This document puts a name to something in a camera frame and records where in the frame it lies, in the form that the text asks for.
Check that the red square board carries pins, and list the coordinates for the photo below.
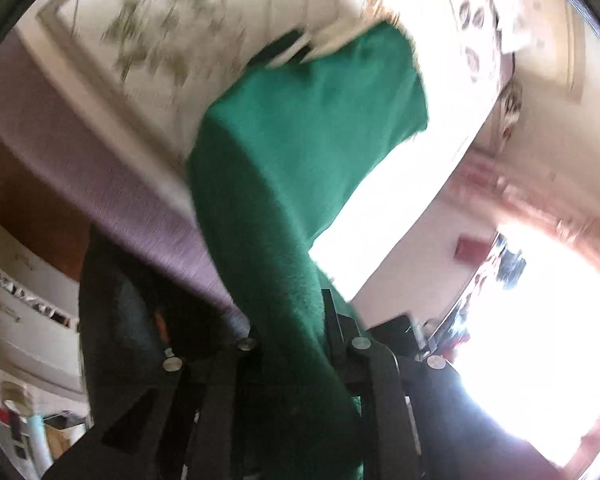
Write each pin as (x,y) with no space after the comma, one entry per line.
(475,250)

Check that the floral blanket with purple border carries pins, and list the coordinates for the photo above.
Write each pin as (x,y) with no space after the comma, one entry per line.
(80,125)

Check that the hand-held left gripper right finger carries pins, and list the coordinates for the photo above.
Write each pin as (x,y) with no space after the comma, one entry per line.
(380,400)

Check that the white drawer cabinet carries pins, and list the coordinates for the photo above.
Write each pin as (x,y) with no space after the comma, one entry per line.
(25,320)

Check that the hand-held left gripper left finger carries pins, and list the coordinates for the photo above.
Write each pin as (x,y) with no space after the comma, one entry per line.
(230,385)

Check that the green and cream varsity jacket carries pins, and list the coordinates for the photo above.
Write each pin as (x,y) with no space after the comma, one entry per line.
(290,170)

